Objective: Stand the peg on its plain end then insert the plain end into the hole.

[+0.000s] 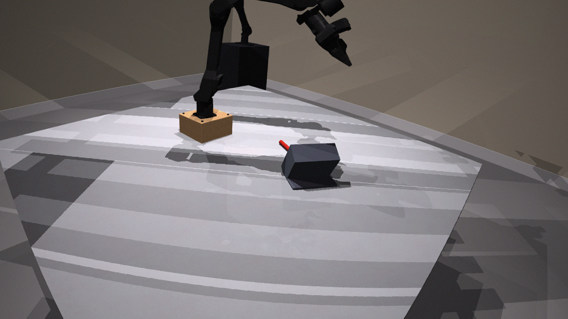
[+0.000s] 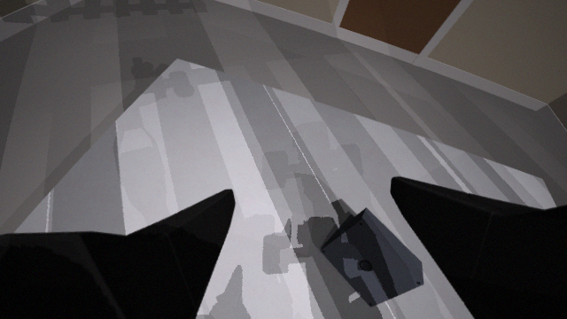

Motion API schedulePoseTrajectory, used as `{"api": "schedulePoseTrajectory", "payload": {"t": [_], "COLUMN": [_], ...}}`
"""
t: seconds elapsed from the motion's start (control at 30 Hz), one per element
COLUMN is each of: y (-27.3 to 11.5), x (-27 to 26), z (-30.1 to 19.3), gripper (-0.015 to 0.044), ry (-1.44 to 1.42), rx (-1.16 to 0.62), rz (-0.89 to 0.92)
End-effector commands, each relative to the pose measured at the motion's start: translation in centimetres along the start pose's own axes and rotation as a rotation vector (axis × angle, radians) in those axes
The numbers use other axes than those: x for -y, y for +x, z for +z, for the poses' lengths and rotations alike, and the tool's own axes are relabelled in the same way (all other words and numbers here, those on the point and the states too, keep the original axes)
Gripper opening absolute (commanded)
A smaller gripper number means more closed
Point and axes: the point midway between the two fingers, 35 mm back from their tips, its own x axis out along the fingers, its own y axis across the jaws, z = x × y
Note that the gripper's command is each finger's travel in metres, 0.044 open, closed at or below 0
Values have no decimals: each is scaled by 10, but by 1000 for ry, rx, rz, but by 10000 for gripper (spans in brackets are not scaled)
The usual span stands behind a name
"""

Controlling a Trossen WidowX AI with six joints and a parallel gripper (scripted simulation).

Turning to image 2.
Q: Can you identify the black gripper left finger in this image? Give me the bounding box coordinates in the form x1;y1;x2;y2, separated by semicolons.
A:
0;189;235;319

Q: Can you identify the dark grey square panel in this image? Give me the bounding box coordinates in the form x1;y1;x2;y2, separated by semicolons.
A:
320;207;424;307

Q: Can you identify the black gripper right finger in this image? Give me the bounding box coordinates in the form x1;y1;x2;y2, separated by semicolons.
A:
391;176;567;319

